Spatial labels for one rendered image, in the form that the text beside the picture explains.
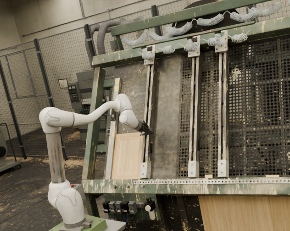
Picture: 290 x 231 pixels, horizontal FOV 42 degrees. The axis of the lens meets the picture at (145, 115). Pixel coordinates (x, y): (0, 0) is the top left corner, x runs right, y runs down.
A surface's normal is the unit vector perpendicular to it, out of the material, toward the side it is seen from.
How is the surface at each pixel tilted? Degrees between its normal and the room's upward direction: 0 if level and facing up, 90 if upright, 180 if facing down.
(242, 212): 90
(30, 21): 90
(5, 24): 90
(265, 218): 90
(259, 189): 57
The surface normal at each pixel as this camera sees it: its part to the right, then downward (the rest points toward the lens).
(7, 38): 0.78, -0.04
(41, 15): -0.59, 0.27
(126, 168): -0.48, -0.30
